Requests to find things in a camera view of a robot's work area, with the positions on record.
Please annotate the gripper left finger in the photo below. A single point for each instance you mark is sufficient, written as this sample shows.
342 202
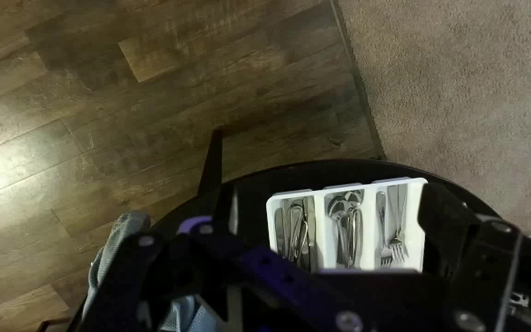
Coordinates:
127 276

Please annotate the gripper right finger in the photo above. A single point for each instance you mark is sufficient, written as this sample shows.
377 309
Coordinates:
482 258

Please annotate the grey-blue cloth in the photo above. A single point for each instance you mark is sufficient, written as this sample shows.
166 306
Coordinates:
113 240

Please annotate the steel fork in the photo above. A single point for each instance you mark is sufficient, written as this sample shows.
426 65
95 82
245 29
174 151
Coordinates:
400 230
382 221

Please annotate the white cutlery tray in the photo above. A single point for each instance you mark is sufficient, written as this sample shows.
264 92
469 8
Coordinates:
367 221

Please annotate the heap of steel spoons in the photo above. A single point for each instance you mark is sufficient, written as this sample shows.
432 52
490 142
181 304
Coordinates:
346 216

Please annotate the heap of steel knives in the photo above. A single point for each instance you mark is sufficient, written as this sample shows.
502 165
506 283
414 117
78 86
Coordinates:
295 226

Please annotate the round black table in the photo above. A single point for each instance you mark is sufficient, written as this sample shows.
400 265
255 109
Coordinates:
311 177

